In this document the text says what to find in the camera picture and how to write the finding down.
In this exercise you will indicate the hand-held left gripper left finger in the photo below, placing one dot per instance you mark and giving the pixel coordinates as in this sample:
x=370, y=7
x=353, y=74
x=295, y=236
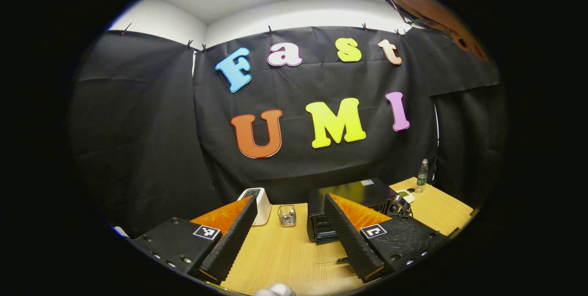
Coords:
x=232, y=241

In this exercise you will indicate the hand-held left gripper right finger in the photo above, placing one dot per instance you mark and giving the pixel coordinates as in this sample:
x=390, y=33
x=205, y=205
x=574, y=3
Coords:
x=349, y=236

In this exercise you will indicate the black electric oven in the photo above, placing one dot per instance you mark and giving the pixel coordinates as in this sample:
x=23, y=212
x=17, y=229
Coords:
x=349, y=190

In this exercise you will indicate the white toaster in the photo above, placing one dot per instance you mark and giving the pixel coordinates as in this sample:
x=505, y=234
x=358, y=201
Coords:
x=262, y=206

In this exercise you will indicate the white divided dish with beans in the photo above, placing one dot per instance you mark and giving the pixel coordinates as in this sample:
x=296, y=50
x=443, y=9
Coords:
x=407, y=196

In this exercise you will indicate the clear plastic water bottle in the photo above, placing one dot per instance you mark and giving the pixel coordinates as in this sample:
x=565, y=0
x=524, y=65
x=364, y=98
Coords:
x=422, y=179

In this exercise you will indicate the black backdrop cloth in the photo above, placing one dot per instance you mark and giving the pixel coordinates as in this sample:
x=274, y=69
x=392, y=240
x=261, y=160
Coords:
x=138, y=126

